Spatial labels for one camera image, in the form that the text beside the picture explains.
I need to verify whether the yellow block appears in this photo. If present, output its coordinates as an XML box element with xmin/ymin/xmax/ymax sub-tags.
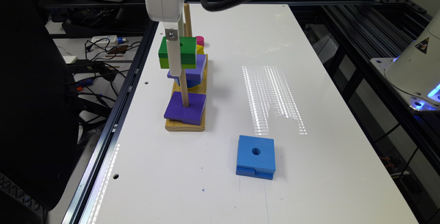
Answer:
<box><xmin>197</xmin><ymin>45</ymin><xmax>205</xmax><ymax>54</ymax></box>

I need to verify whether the green square block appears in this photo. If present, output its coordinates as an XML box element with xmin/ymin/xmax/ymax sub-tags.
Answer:
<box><xmin>158</xmin><ymin>36</ymin><xmax>197</xmax><ymax>69</ymax></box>

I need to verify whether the wooden peg base board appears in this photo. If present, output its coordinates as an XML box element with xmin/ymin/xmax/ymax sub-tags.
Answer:
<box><xmin>165</xmin><ymin>54</ymin><xmax>208</xmax><ymax>131</ymax></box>

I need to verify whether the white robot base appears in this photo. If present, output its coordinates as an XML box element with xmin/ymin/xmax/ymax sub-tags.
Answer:
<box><xmin>370</xmin><ymin>14</ymin><xmax>439</xmax><ymax>112</ymax></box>

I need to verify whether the black office chair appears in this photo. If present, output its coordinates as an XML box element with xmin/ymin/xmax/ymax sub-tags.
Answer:
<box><xmin>1</xmin><ymin>0</ymin><xmax>78</xmax><ymax>223</ymax></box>

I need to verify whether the rear wooden peg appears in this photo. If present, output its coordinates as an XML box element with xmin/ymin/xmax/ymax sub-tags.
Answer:
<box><xmin>184</xmin><ymin>3</ymin><xmax>193</xmax><ymax>37</ymax></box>

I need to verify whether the white power strip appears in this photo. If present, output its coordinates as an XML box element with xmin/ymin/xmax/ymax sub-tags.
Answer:
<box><xmin>91</xmin><ymin>35</ymin><xmax>128</xmax><ymax>46</ymax></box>

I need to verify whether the blue square block with hole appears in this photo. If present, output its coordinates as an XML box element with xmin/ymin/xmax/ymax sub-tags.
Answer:
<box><xmin>236</xmin><ymin>135</ymin><xmax>276</xmax><ymax>180</ymax></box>

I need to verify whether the blue block under purple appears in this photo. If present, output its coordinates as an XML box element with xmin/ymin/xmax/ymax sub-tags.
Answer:
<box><xmin>174</xmin><ymin>78</ymin><xmax>201</xmax><ymax>88</ymax></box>

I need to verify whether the pink cylinder block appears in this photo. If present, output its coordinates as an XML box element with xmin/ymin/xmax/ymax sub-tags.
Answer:
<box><xmin>195</xmin><ymin>36</ymin><xmax>205</xmax><ymax>46</ymax></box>

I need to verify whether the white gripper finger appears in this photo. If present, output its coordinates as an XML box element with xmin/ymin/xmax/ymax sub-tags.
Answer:
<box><xmin>163</xmin><ymin>22</ymin><xmax>182</xmax><ymax>76</ymax></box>

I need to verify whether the light purple square block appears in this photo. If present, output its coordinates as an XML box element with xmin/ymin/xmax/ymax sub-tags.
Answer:
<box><xmin>185</xmin><ymin>54</ymin><xmax>206</xmax><ymax>81</ymax></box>

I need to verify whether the dark purple square block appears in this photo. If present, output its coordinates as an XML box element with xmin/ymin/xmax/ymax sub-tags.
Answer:
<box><xmin>164</xmin><ymin>91</ymin><xmax>206</xmax><ymax>125</ymax></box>

